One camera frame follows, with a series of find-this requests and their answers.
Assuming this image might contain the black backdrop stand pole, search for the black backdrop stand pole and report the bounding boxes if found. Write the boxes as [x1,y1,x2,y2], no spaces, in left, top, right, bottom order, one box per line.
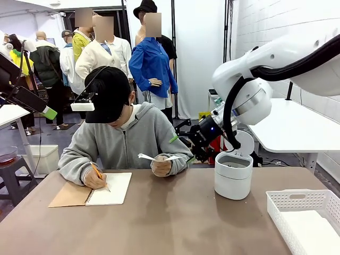
[171,0,179,119]

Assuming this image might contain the gray stool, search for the gray stool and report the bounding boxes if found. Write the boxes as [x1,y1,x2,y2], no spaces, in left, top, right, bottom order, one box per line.
[0,156,38,208]

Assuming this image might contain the black bucket hat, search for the black bucket hat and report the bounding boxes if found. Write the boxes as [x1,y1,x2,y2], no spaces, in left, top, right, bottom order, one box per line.
[133,0,158,20]

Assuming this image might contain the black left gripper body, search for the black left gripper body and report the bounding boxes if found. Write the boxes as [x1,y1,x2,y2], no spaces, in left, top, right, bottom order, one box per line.
[0,53,21,92]

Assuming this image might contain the spiral notebook brown cover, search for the spiral notebook brown cover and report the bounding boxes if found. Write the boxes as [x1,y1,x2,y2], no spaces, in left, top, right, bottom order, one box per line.
[48,172,133,208]

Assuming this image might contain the large white desk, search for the large white desk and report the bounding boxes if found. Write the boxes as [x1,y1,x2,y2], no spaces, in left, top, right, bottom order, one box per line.
[246,97,340,173]

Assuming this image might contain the white paper sheet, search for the white paper sheet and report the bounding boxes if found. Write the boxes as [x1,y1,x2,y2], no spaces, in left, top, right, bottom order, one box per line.
[138,152,184,162]

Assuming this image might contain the yellow green jacket mannequin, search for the yellow green jacket mannequin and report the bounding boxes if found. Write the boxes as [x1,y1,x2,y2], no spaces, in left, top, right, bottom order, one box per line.
[9,33,35,78]

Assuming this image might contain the white lidded trash can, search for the white lidded trash can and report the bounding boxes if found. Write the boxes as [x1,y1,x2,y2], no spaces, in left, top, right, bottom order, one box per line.
[214,130,255,201]

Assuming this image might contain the person's left forearm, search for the person's left forearm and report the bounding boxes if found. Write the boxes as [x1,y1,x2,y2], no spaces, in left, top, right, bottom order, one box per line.
[159,151,194,176]

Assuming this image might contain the yellow shirt mannequin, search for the yellow shirt mannequin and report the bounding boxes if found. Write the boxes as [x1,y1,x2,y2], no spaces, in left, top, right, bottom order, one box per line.
[72,7,94,63]

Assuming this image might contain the white shirt capped mannequin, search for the white shirt capped mannequin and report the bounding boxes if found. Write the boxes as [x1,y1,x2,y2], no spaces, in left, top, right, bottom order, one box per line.
[59,29,86,95]

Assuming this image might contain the dark green vest mannequin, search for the dark green vest mannequin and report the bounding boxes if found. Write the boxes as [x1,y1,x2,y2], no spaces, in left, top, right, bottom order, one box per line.
[29,31,64,128]

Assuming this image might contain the gray zip hoodie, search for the gray zip hoodie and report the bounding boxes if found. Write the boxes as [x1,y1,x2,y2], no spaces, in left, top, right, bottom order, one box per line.
[58,101,194,186]

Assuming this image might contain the person's right forearm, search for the person's right forearm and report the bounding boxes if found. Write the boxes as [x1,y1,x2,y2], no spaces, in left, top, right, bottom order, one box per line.
[58,156,92,186]

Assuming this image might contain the white tilted table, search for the white tilted table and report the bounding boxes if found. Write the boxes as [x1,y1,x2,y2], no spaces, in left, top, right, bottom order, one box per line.
[0,104,46,179]

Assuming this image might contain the yellow pencil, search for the yellow pencil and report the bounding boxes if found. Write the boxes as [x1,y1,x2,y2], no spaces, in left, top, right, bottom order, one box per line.
[90,161,111,192]

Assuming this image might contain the person's left hand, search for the person's left hand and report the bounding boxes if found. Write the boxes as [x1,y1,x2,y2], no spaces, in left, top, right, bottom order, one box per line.
[150,155,173,178]

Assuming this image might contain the glass bowl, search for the glass bowl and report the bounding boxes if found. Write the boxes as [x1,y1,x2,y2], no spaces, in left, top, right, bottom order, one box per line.
[0,146,19,164]

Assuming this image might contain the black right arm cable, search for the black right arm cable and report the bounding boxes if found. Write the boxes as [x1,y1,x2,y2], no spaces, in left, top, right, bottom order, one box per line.
[223,34,340,149]

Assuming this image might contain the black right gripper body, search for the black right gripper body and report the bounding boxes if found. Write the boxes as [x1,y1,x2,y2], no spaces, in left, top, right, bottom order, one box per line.
[190,114,225,155]

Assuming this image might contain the black baseball cap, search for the black baseball cap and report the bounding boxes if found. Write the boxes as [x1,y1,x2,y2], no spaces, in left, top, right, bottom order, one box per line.
[84,66,132,124]

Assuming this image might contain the white floor storage bin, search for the white floor storage bin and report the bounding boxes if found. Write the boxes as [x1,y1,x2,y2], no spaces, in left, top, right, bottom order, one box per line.
[26,144,60,175]

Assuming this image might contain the black t-shirt mannequin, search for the black t-shirt mannequin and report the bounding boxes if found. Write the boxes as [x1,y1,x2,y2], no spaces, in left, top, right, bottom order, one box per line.
[159,35,178,61]

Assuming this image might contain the black tripod pole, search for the black tripod pole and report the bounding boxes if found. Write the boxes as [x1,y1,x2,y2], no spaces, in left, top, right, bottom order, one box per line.
[285,81,294,101]

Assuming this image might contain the white paper stack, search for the white paper stack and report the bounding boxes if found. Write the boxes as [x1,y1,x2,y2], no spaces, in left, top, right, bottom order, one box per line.
[280,209,340,255]

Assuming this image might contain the blue shirt mannequin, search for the blue shirt mannequin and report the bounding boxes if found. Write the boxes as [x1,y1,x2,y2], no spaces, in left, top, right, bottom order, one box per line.
[129,25,179,111]

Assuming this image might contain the person's right hand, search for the person's right hand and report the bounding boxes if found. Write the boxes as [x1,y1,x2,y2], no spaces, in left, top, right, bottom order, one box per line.
[84,166,108,190]

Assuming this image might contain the white head-mounted camera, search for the white head-mounted camera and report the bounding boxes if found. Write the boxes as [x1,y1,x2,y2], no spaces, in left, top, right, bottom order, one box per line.
[70,92,96,112]

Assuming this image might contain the white perforated plastic basket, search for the white perforated plastic basket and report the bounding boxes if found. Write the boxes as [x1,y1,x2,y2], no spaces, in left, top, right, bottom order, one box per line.
[265,189,340,255]

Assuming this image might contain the cream jacket mannequin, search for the cream jacket mannequin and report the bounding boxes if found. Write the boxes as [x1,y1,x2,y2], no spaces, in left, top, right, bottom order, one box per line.
[75,15,133,83]

